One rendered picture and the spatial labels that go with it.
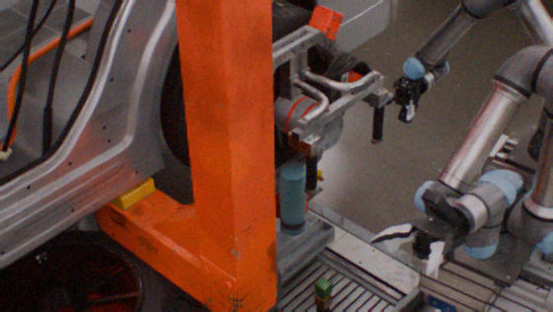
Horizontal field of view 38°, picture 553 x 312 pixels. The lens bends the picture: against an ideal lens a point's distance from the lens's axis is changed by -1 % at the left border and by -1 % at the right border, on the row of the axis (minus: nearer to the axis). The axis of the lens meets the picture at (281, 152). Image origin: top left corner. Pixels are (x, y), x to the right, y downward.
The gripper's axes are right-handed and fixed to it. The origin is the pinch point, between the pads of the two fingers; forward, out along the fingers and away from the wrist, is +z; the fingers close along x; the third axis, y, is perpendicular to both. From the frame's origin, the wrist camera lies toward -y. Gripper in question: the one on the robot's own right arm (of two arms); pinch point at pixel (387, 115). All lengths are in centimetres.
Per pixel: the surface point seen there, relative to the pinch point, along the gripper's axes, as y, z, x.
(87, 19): 24, 42, -97
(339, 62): 20.5, 10.2, -12.8
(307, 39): 29.1, 16.2, -20.8
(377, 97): 11.2, 7.6, 0.6
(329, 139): -0.1, 22.9, -7.2
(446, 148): -83, -97, -24
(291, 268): -69, 22, -25
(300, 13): 32.5, 8.8, -29.2
